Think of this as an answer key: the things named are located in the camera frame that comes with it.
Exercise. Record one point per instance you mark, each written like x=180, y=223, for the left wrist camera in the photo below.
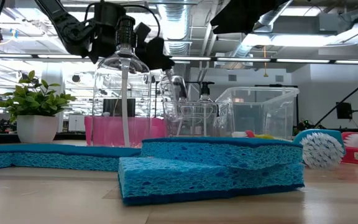
x=107, y=12

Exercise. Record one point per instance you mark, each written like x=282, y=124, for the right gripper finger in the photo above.
x=239, y=11
x=233, y=26

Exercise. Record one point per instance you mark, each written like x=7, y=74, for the silver slanted ventilation duct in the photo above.
x=277, y=18

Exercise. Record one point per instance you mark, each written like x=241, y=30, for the grey wall vent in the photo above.
x=232, y=77
x=279, y=78

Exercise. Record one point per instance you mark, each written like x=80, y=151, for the silver round ventilation duct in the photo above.
x=174, y=18

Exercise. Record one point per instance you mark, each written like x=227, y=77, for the black background robot arm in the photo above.
x=306, y=124

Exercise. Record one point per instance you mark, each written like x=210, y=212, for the large clear plastic bin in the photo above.
x=259, y=112

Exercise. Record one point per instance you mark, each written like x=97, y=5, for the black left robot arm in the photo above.
x=70, y=31

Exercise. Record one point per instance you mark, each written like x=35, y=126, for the blue dish brush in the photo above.
x=322, y=151

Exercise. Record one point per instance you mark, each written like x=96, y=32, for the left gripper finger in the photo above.
x=142, y=32
x=155, y=54

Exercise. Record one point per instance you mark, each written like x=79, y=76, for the yellow dish brush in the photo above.
x=264, y=136

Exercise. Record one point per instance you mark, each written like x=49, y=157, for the small clear plastic bin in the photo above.
x=197, y=121

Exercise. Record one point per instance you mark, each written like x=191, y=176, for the green plant white pot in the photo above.
x=36, y=124

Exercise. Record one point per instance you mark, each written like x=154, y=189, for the small black monitor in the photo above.
x=343, y=110

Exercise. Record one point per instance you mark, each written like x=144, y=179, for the black desktop monitor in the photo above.
x=120, y=107

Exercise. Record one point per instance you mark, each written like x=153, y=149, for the pink translucent plastic bin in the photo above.
x=104, y=130

